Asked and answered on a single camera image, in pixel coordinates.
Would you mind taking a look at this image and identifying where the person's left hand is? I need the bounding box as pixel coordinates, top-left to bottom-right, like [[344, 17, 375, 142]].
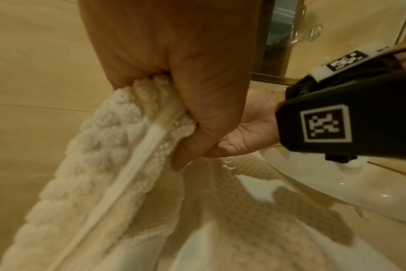
[[77, 0, 262, 171]]

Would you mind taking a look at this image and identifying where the person's right hand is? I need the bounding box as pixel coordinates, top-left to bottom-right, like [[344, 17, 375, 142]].
[[209, 88, 286, 159]]

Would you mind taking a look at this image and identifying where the white waffle towel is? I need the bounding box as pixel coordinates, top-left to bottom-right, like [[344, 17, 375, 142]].
[[2, 78, 406, 271]]

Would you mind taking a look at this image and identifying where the beige marble countertop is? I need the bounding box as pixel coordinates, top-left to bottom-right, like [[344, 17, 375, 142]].
[[319, 158, 406, 268]]

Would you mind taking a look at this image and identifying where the white sink basin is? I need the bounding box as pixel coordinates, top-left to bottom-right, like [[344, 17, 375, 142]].
[[259, 144, 406, 226]]

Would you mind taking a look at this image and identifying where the metal framed wall mirror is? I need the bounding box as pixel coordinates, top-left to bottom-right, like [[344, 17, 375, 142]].
[[249, 0, 406, 85]]

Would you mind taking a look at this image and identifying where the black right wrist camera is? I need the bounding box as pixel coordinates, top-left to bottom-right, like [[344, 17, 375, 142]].
[[275, 68, 406, 162]]

